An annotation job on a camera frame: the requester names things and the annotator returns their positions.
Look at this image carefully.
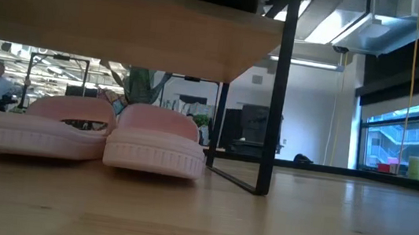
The yellow hanging cable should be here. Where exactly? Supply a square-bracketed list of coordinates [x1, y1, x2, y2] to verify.
[395, 0, 419, 172]

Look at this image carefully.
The large window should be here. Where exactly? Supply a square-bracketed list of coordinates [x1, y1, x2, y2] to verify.
[355, 73, 419, 174]

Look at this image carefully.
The pink rubber slide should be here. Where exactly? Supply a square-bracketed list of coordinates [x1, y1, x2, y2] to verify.
[0, 86, 120, 168]
[101, 99, 211, 182]

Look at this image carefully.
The small green plant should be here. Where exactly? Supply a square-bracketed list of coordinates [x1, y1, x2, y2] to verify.
[192, 112, 211, 129]

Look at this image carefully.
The black dome object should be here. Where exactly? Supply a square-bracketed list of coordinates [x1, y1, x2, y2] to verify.
[292, 152, 314, 166]

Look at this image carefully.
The silver ceiling duct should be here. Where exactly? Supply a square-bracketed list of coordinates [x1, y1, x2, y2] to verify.
[295, 0, 419, 62]

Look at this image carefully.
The black cabinet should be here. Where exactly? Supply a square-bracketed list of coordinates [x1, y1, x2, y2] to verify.
[218, 100, 287, 160]

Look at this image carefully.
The black rig frame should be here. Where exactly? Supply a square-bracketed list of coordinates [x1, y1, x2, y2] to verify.
[20, 50, 92, 100]
[158, 72, 222, 116]

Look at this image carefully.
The wooden shelf with black legs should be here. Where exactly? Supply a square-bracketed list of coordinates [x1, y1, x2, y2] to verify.
[0, 0, 302, 199]

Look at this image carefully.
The colourful patterned cloth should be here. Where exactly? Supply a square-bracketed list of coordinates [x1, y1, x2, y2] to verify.
[94, 87, 131, 117]

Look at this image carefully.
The black aluminium table frame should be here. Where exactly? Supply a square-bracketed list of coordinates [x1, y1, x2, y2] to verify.
[203, 147, 419, 194]

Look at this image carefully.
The ceiling light tube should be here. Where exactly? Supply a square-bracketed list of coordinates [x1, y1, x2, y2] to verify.
[267, 54, 346, 74]

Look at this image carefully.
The yellow-green cylinder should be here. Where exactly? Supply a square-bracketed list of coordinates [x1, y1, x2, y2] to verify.
[406, 156, 419, 182]

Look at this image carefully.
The snake plant in white pot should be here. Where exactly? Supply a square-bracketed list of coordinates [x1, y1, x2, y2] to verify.
[95, 61, 175, 110]

